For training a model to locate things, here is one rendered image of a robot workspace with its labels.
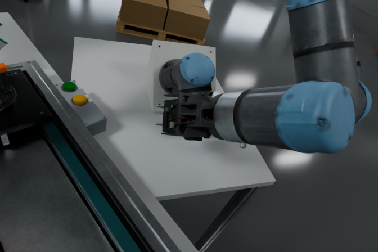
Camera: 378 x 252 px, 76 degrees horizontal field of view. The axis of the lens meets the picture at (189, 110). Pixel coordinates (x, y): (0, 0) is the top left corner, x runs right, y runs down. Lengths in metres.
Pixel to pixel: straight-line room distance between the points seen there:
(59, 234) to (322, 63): 0.60
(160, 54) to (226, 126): 0.72
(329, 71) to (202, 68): 0.52
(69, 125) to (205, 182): 0.45
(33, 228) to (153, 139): 0.43
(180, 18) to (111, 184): 2.91
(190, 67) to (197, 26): 2.65
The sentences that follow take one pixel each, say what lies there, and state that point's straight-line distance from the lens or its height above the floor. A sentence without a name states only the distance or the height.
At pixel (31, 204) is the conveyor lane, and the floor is 0.92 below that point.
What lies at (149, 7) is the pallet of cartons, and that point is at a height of 0.41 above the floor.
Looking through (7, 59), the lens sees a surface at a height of 0.86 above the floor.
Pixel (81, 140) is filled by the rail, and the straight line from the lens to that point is 0.73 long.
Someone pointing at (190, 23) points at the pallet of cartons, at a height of 0.33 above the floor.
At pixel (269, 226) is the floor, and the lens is 1.98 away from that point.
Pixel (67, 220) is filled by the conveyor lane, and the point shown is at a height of 0.92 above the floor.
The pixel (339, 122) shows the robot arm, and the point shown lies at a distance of 0.28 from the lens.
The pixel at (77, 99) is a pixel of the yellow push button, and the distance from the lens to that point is 0.83.
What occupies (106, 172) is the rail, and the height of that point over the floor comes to 0.96.
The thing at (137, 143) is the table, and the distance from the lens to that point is 0.86.
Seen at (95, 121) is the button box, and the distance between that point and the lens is 0.78.
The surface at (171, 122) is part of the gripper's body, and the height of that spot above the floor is 1.25.
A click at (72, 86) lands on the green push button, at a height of 0.97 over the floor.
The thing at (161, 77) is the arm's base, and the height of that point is 0.98.
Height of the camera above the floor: 1.52
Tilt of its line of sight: 39 degrees down
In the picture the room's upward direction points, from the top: 21 degrees clockwise
